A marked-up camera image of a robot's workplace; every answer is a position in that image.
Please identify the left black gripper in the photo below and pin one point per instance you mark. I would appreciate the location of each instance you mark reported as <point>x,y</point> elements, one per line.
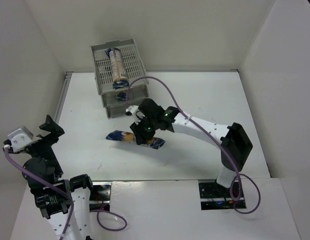
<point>48,141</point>

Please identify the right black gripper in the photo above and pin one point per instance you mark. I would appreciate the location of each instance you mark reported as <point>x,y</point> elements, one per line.
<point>139,135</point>

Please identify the spaghetti bag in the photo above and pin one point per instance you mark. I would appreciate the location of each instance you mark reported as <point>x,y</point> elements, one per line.
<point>121,96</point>
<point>118,72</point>
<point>129,137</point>

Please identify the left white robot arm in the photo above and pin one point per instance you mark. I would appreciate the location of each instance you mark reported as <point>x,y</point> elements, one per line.
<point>64,203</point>

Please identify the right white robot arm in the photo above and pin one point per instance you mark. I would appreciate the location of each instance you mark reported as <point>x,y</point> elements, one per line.
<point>233,142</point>

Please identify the grey three-tier tray shelf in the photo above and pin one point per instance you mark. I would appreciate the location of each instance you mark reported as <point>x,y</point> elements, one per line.
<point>134,67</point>

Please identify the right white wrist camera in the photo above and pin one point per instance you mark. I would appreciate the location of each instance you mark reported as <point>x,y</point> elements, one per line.
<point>133,111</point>

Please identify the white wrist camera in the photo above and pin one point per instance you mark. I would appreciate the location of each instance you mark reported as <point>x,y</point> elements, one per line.
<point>19,139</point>
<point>133,111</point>

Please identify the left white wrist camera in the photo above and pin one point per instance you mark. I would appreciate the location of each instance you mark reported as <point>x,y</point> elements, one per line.
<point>19,139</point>

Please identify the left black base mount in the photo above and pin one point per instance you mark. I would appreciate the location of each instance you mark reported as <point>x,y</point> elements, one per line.
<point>100,196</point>

